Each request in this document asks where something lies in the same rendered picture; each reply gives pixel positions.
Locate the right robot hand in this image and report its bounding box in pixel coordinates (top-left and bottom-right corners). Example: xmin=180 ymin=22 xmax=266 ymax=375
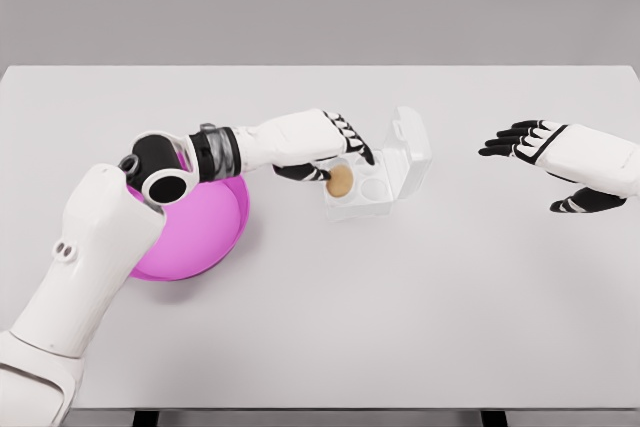
xmin=478 ymin=119 xmax=629 ymax=215

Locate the pink round bowl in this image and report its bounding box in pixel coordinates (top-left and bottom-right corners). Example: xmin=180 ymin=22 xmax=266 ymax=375
xmin=123 ymin=171 xmax=251 ymax=283

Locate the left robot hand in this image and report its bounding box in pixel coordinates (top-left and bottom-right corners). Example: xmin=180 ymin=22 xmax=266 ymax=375
xmin=258 ymin=107 xmax=376 ymax=183

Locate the brown egg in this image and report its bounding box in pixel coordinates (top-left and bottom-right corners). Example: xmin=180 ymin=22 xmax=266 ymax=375
xmin=325 ymin=164 xmax=355 ymax=197

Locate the clear plastic egg box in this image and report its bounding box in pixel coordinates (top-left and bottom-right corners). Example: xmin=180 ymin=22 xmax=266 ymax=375
xmin=319 ymin=106 xmax=433 ymax=224

